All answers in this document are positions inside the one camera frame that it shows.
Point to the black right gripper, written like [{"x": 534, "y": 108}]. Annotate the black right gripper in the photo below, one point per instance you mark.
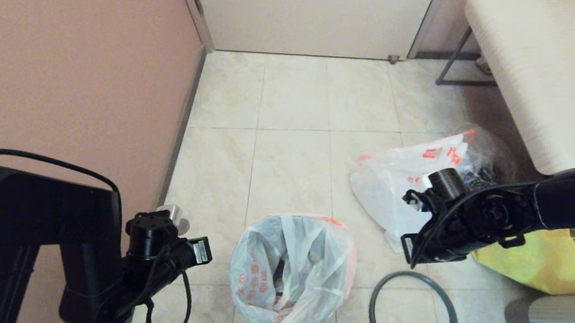
[{"x": 438, "y": 244}]

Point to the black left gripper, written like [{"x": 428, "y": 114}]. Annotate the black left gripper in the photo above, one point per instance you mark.
[{"x": 171, "y": 271}]

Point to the used trash bag red print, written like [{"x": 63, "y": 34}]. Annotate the used trash bag red print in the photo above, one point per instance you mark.
[{"x": 385, "y": 187}]

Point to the white plastic bag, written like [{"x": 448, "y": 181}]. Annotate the white plastic bag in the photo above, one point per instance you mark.
[{"x": 267, "y": 265}]

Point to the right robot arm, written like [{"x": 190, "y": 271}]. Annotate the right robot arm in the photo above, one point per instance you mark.
[{"x": 552, "y": 203}]

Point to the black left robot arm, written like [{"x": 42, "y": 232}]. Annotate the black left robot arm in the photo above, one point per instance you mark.
[{"x": 32, "y": 242}]

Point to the clear bag with dark items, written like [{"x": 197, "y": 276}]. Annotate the clear bag with dark items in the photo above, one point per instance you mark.
[{"x": 493, "y": 160}]

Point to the yellow tote bag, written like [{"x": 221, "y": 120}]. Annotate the yellow tote bag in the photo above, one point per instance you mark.
[{"x": 547, "y": 260}]

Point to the grey patterned shoe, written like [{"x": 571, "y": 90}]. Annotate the grey patterned shoe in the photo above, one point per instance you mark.
[{"x": 483, "y": 66}]

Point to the small metal door stop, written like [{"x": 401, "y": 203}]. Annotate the small metal door stop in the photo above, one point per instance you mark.
[{"x": 394, "y": 59}]

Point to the light wood-grain bench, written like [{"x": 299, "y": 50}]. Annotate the light wood-grain bench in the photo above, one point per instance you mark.
[{"x": 529, "y": 63}]

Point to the white door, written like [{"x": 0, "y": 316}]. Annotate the white door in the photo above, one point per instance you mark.
[{"x": 307, "y": 15}]

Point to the left wrist camera unit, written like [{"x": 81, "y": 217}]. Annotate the left wrist camera unit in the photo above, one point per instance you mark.
[{"x": 151, "y": 233}]

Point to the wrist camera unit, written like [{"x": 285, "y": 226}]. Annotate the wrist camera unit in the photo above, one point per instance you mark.
[
  {"x": 441, "y": 184},
  {"x": 151, "y": 233}
]

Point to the right wrist camera unit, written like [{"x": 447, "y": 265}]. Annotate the right wrist camera unit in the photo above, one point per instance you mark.
[{"x": 441, "y": 184}]

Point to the dark wall baseboard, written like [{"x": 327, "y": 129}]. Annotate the dark wall baseboard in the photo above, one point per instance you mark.
[
  {"x": 186, "y": 120},
  {"x": 435, "y": 55}
]

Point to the black metal bench frame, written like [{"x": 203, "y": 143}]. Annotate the black metal bench frame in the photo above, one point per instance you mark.
[{"x": 464, "y": 83}]

